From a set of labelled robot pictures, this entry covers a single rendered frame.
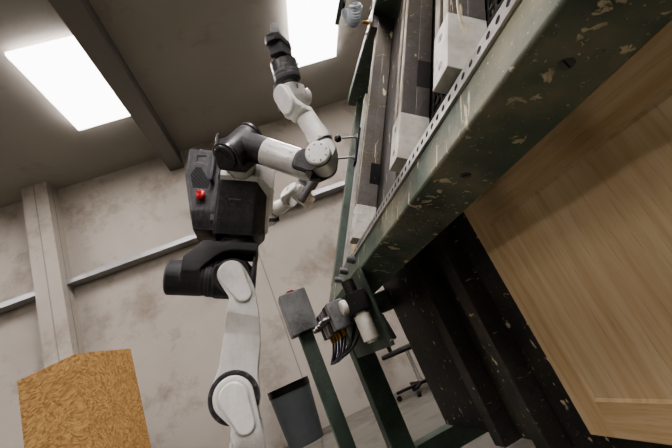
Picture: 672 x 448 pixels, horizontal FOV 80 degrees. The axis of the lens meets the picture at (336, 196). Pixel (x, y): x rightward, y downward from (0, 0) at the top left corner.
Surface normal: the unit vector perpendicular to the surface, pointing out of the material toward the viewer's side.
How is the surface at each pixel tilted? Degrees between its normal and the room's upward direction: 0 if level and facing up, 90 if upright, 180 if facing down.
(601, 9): 149
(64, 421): 90
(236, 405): 90
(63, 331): 90
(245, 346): 90
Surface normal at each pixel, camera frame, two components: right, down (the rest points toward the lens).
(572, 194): -0.91, 0.29
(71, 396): -0.21, -0.29
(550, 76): -0.13, 0.88
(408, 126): 0.15, -0.43
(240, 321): 0.08, -0.02
